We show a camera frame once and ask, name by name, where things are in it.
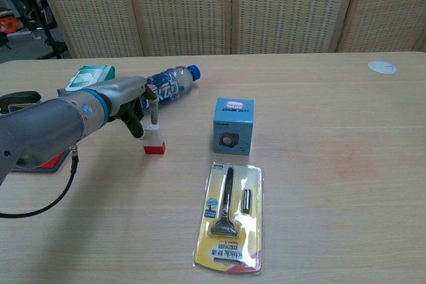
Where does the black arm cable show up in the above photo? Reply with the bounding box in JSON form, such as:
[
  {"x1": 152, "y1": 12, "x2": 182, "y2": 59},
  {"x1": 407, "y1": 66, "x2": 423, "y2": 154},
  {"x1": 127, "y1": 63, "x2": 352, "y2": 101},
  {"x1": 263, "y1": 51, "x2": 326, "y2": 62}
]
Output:
[{"x1": 0, "y1": 146, "x2": 81, "y2": 219}]

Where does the black stapler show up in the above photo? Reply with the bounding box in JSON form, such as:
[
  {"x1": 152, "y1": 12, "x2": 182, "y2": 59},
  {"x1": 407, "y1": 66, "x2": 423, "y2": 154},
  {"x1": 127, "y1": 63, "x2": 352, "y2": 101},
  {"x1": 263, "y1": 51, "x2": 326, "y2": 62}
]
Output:
[{"x1": 0, "y1": 90, "x2": 42, "y2": 114}]

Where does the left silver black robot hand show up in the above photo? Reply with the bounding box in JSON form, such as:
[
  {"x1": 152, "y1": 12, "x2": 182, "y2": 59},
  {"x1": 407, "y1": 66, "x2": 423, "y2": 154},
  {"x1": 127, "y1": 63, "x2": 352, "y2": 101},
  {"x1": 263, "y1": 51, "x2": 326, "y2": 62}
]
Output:
[{"x1": 96, "y1": 76, "x2": 160, "y2": 140}]

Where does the small red white stamp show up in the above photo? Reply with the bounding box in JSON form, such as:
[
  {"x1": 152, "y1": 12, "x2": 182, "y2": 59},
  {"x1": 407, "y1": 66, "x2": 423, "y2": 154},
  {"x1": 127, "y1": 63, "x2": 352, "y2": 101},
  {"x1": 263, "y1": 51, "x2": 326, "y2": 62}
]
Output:
[{"x1": 142, "y1": 124, "x2": 167, "y2": 156}]

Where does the orange object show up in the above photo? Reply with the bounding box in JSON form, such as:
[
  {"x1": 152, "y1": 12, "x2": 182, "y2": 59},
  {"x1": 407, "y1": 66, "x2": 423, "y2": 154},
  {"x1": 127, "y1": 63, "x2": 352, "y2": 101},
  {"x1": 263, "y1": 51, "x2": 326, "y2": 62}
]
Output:
[{"x1": 0, "y1": 17, "x2": 18, "y2": 34}]

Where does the wooden folding screen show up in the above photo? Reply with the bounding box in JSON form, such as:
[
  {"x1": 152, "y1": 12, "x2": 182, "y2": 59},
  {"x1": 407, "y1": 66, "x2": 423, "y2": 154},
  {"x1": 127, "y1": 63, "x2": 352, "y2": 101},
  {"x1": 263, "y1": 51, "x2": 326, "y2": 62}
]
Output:
[{"x1": 31, "y1": 0, "x2": 426, "y2": 59}]

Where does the yellow razor blister pack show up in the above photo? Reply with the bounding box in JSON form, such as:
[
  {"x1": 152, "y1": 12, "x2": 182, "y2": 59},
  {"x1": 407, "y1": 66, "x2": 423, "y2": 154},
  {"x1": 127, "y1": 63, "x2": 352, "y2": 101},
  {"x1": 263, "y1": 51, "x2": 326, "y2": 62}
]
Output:
[{"x1": 192, "y1": 162, "x2": 266, "y2": 263}]

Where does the black tripod stand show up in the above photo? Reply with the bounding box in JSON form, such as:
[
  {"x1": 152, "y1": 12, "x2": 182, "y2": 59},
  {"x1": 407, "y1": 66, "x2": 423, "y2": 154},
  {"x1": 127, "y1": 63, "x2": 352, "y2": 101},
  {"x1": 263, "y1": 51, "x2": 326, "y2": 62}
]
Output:
[{"x1": 13, "y1": 0, "x2": 71, "y2": 61}]

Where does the green wet wipes pack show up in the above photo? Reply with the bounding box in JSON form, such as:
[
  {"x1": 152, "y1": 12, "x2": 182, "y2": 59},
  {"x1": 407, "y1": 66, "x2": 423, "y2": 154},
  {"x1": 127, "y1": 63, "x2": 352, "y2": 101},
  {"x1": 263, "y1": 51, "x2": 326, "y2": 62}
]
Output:
[{"x1": 64, "y1": 64, "x2": 116, "y2": 96}]

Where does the red ink pad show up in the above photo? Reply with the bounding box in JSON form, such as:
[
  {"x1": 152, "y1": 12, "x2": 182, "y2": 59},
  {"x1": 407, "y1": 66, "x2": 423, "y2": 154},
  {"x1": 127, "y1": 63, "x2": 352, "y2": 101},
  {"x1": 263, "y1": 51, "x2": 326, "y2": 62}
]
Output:
[{"x1": 9, "y1": 150, "x2": 73, "y2": 174}]

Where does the blue speaker box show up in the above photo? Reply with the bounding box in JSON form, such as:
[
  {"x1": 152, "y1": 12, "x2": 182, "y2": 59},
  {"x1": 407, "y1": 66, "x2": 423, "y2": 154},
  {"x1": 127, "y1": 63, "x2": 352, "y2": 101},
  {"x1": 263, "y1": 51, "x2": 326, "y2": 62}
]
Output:
[{"x1": 212, "y1": 97, "x2": 256, "y2": 156}]

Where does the blue-capped drink bottle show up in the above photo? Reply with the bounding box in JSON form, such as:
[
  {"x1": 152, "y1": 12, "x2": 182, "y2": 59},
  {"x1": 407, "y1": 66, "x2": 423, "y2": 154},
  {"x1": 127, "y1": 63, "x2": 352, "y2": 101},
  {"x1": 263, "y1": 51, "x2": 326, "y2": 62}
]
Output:
[{"x1": 139, "y1": 64, "x2": 202, "y2": 111}]

